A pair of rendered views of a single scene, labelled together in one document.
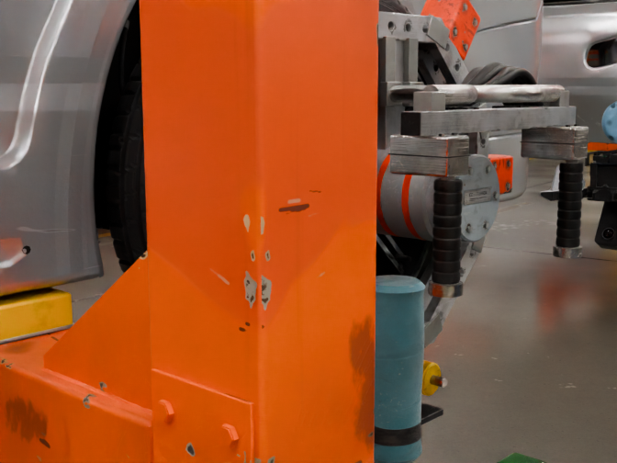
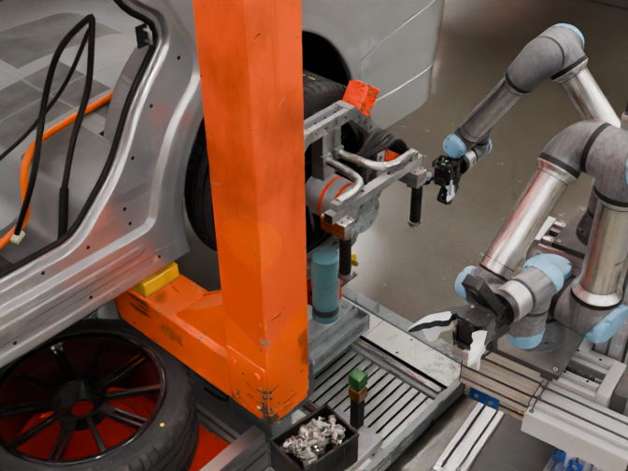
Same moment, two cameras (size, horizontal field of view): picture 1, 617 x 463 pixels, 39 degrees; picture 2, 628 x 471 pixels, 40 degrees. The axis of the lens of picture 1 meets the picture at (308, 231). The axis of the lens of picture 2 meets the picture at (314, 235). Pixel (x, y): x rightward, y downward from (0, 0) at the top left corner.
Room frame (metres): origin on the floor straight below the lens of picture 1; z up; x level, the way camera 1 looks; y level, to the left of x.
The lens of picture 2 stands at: (-0.87, -0.08, 2.40)
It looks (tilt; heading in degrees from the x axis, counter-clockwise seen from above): 38 degrees down; 0
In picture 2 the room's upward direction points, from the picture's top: 1 degrees counter-clockwise
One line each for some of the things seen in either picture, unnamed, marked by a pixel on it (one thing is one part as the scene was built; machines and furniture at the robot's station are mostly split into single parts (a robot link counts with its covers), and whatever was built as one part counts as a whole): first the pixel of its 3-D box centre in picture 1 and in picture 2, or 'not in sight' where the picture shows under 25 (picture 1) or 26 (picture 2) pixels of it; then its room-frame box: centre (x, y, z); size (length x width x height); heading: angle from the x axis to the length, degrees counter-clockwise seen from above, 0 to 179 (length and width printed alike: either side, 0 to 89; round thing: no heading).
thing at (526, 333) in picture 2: not in sight; (520, 317); (0.50, -0.53, 1.12); 0.11 x 0.08 x 0.11; 40
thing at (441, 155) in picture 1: (429, 153); (337, 223); (1.10, -0.15, 0.93); 0.09 x 0.05 x 0.05; 48
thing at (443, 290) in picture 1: (446, 233); (345, 255); (1.08, -0.18, 0.83); 0.04 x 0.04 x 0.16
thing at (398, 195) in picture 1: (419, 193); (340, 201); (1.32, -0.17, 0.85); 0.21 x 0.14 x 0.14; 48
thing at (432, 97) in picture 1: (409, 71); (332, 171); (1.21, -0.14, 1.03); 0.19 x 0.18 x 0.11; 48
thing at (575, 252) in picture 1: (569, 207); (416, 204); (1.33, -0.40, 0.83); 0.04 x 0.04 x 0.16
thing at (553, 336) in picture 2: not in sight; (537, 318); (0.76, -0.66, 0.87); 0.15 x 0.15 x 0.10
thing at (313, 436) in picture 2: not in sight; (314, 449); (0.64, -0.08, 0.51); 0.20 x 0.14 x 0.13; 128
